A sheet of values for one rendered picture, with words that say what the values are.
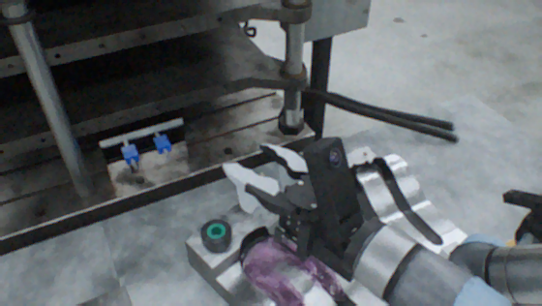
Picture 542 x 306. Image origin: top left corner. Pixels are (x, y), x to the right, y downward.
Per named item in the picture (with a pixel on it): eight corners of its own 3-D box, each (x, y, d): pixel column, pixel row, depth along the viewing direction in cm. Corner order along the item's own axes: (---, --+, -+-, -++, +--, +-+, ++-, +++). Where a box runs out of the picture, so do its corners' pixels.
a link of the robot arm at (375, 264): (392, 267, 45) (430, 228, 50) (355, 242, 48) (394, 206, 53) (376, 311, 50) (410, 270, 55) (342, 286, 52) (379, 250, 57)
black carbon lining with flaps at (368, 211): (445, 247, 120) (456, 225, 114) (398, 270, 115) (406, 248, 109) (369, 166, 143) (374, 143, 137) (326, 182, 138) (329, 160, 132)
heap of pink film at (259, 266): (352, 292, 112) (356, 275, 106) (303, 340, 103) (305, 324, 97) (279, 231, 126) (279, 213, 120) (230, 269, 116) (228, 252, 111)
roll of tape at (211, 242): (195, 239, 117) (194, 231, 115) (218, 222, 122) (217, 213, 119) (216, 257, 113) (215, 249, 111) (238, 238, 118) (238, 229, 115)
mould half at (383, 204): (471, 269, 123) (487, 240, 114) (396, 309, 114) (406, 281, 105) (364, 159, 156) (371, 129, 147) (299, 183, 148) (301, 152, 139)
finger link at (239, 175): (211, 203, 61) (272, 230, 58) (212, 169, 57) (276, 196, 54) (224, 191, 63) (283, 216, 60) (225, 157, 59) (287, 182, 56)
